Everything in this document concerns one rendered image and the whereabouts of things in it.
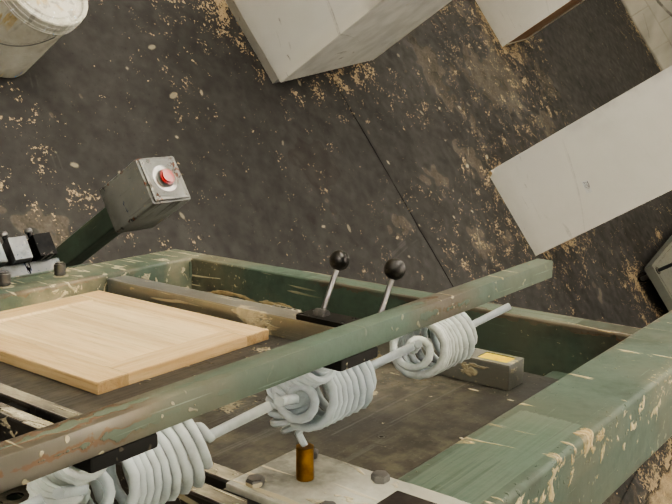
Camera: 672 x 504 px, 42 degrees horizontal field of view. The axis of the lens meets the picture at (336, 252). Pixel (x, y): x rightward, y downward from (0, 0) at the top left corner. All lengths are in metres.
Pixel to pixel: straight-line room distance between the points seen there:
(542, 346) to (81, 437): 1.16
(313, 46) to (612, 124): 1.84
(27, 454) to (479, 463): 0.48
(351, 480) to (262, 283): 1.18
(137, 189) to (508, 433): 1.36
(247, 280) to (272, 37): 2.31
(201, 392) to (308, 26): 3.50
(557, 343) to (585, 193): 3.64
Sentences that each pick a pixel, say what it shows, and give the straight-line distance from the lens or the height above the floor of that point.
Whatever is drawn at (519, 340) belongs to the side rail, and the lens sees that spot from 1.60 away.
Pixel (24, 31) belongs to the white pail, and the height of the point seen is 0.27.
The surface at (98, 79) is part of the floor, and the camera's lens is 3.53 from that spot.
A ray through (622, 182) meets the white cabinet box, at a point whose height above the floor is 0.68.
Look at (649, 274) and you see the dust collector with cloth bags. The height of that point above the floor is 0.11.
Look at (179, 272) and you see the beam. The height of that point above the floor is 0.89.
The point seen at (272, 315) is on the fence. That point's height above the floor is 1.31.
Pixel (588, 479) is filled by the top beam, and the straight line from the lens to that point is 0.97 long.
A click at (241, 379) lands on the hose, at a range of 0.59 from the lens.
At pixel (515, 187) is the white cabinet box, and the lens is 5.30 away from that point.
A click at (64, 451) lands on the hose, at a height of 1.97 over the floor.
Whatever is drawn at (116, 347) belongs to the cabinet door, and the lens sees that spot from 1.52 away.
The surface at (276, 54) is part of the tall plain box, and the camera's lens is 4.13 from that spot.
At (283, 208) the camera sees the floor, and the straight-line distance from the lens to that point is 3.81.
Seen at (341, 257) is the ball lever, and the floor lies 1.46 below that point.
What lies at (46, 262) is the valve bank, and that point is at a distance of 2.08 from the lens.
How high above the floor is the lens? 2.41
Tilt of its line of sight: 38 degrees down
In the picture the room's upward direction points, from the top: 59 degrees clockwise
